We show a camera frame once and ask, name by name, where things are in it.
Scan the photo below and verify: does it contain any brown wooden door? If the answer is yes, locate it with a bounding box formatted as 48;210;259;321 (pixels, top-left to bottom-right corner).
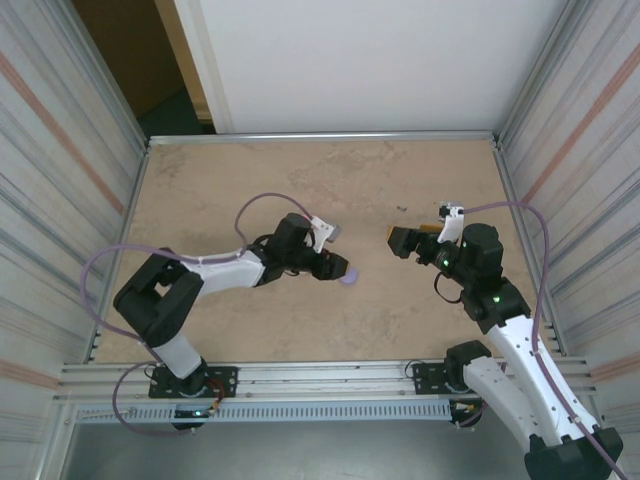
72;0;201;122

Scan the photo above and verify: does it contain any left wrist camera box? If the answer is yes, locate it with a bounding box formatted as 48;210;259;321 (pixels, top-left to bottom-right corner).
308;213;345;252

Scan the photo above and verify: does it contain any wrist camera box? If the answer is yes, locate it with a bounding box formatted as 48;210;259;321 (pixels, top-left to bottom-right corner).
437;200;465;245
308;213;345;252

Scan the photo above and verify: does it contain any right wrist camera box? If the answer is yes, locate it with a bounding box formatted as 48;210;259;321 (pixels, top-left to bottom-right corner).
437;200;465;245

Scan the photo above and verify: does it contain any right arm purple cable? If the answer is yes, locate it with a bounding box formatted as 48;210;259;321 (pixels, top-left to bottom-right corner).
457;200;632;480

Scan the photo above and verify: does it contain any right wrist black cable loop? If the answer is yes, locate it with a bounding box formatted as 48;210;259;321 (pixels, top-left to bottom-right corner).
432;271;463;305

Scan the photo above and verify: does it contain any aluminium table side rail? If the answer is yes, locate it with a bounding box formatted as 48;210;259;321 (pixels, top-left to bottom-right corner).
492;139;569;359
88;142;152;364

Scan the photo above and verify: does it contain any thin aluminium table edge rail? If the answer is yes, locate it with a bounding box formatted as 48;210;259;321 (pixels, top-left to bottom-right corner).
147;130;501;148

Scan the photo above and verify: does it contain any wide aluminium base rail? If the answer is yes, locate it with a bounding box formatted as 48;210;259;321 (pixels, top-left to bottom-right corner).
52;355;599;405

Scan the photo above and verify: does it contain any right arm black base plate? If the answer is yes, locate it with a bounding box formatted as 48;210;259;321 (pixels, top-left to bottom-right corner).
411;360;504;397

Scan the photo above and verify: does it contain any white slotted cable duct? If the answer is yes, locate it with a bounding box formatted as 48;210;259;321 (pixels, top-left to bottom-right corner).
74;403;454;422

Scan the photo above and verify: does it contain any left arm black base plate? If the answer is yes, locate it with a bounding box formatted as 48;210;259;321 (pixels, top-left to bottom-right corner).
148;366;239;400

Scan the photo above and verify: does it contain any white door frame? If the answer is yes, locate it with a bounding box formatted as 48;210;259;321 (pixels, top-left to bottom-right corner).
153;0;236;136

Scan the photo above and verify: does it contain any aluminium corner post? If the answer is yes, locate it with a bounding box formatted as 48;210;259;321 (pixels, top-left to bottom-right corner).
497;0;584;144
62;0;151;146

